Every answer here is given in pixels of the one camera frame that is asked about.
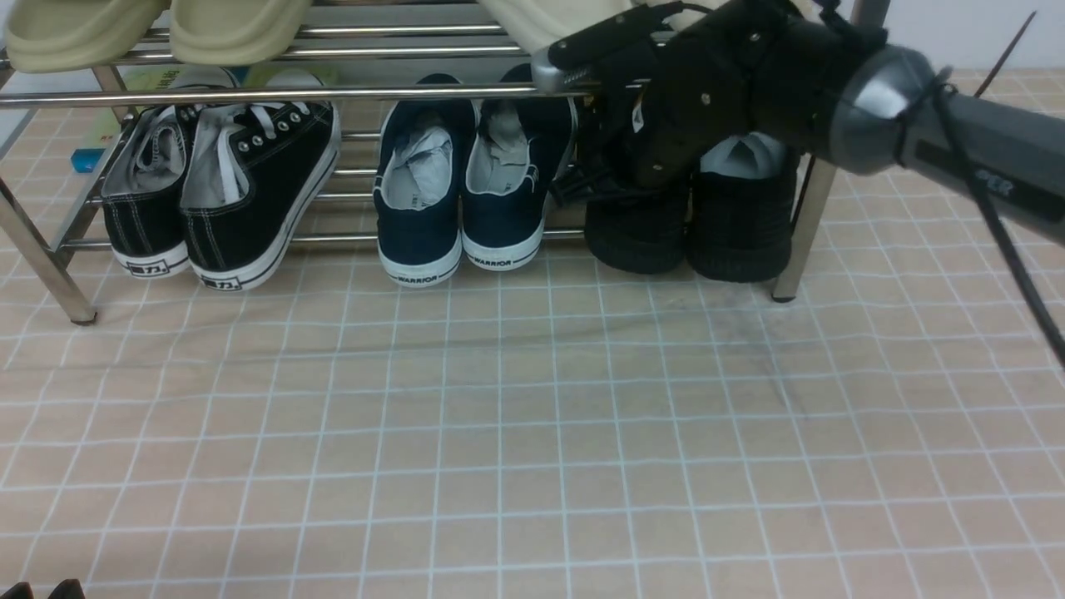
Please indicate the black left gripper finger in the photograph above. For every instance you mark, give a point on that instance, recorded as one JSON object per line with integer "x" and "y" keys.
{"x": 20, "y": 590}
{"x": 68, "y": 589}

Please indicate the metal shoe rack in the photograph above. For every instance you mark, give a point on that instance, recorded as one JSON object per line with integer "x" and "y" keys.
{"x": 50, "y": 259}

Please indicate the black canvas sneaker left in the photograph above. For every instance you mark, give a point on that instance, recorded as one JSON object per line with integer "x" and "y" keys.
{"x": 142, "y": 191}

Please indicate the navy canvas sneaker right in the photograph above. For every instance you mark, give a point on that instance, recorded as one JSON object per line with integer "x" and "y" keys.
{"x": 522, "y": 145}

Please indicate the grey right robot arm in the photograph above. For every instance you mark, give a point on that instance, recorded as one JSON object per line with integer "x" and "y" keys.
{"x": 905, "y": 114}

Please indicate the navy canvas sneaker left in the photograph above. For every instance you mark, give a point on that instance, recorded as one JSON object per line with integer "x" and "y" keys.
{"x": 424, "y": 149}

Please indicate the navy canvas sneaker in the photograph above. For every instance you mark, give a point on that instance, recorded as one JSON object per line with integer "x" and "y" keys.
{"x": 522, "y": 145}
{"x": 424, "y": 149}

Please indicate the cream sandal left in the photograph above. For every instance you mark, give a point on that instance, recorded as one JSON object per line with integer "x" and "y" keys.
{"x": 534, "y": 25}

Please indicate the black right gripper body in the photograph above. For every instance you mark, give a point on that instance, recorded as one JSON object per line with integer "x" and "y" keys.
{"x": 677, "y": 79}

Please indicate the black canvas sneaker right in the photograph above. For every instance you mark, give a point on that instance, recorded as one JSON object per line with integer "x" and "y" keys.
{"x": 254, "y": 169}

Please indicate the black mesh shoe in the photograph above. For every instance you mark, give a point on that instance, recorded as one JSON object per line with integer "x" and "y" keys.
{"x": 742, "y": 197}
{"x": 628, "y": 228}

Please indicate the black canvas sneaker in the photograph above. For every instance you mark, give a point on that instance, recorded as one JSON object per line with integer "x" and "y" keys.
{"x": 254, "y": 169}
{"x": 142, "y": 191}

